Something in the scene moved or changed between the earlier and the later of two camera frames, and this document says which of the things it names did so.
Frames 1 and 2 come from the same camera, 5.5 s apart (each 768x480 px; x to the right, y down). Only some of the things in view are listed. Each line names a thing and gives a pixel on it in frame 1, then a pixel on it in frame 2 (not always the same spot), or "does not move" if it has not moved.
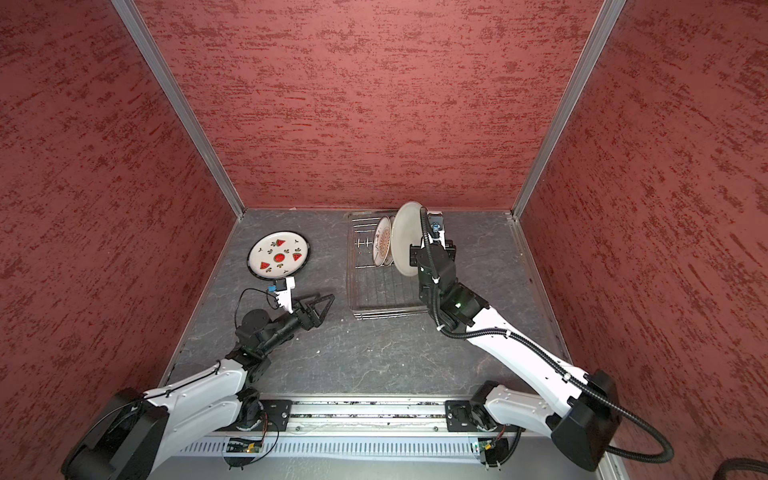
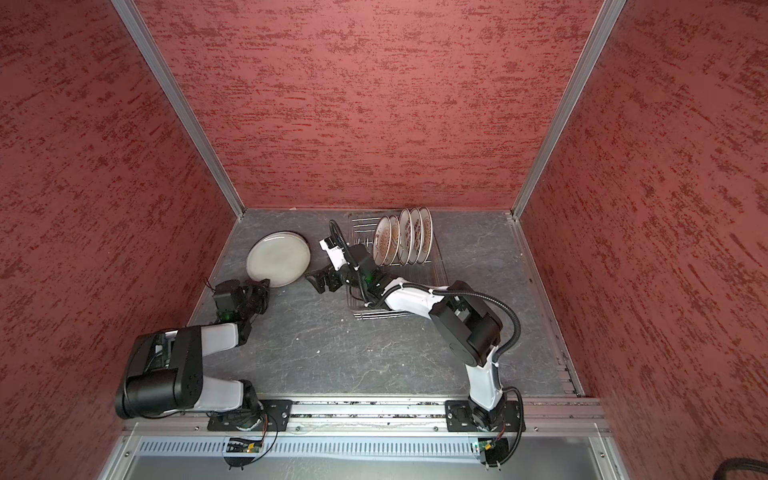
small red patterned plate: x=382 y=241 does not move
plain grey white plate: x=406 y=230 -> x=281 y=257
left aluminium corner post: x=178 y=99 does not move
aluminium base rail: x=325 y=417 does not move
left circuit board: x=243 y=447 does not move
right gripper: x=415 y=254 -> x=330 y=273
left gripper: x=314 y=320 -> x=262 y=287
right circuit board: x=496 y=449 does not move
